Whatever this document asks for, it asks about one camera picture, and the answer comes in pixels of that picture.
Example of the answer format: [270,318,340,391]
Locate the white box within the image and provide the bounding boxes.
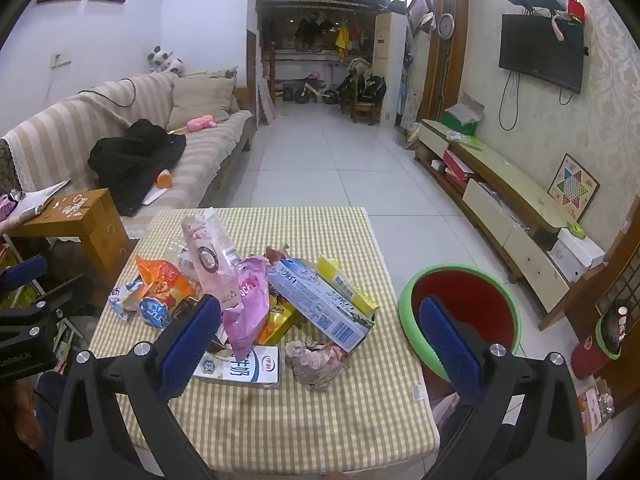
[550,227,607,283]

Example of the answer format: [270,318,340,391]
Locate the black jacket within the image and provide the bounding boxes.
[89,119,187,217]

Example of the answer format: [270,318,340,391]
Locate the blue toothpaste box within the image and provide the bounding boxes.
[267,258,376,356]

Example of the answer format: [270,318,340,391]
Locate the wooden chair with clothes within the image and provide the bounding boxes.
[342,57,387,123]

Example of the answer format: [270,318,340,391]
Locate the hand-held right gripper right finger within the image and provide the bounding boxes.
[419,296,587,480]

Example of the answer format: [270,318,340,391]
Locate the pink printed clear package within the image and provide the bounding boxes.
[180,207,243,308]

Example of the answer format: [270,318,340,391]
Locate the star checkers board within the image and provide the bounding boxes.
[547,153,601,222]

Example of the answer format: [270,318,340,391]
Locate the yellow checked tablecloth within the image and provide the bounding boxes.
[87,206,441,480]

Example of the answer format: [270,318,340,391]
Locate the red bin with green rim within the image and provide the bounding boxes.
[398,265,522,383]

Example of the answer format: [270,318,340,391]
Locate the pink plastic bag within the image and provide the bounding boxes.
[220,255,273,361]

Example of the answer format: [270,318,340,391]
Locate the cream television cabinet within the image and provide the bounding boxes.
[414,119,581,331]

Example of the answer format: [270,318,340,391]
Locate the standing air conditioner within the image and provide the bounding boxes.
[374,12,408,123]

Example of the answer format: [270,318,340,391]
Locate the green box with cardboard flaps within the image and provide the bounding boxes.
[442,92,486,136]

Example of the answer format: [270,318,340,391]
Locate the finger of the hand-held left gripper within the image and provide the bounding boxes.
[0,276,96,346]
[0,256,48,291]

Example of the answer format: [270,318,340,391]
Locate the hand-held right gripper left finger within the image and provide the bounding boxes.
[52,294,223,480]

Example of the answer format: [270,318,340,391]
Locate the orange snack bag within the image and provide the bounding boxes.
[135,255,198,311]

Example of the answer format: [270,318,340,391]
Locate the blue white snack wrapper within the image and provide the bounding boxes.
[109,275,173,330]

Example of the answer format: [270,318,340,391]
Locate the small red bin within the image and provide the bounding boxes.
[571,305,630,380]

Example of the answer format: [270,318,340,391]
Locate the white balance bike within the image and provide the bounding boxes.
[294,72,337,106]

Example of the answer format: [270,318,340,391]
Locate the green flat packets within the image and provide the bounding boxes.
[447,130,486,151]

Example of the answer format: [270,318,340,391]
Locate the wooden side table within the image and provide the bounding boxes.
[10,188,133,286]

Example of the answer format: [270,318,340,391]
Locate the white milk carton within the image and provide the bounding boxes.
[192,344,282,390]

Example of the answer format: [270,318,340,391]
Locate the yellow snack packet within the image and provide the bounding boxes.
[255,295,301,346]

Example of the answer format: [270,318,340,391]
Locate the beige pillow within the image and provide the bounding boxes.
[167,77,237,131]

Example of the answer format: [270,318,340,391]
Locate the orange carton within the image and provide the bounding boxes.
[577,380,616,433]

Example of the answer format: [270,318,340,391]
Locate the panda plush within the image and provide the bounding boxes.
[147,46,185,76]

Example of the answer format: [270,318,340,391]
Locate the black wall television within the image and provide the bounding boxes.
[498,13,586,95]

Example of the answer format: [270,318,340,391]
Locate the red box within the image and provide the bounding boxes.
[442,150,476,181]

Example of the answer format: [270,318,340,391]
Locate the striped beige sofa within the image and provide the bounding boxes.
[0,72,256,221]

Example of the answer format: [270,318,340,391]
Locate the person's left forearm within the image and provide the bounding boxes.
[0,380,45,463]

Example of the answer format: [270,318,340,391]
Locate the yellow box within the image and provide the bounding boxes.
[317,256,380,318]

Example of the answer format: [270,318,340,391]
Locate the television cable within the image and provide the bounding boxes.
[499,70,521,131]

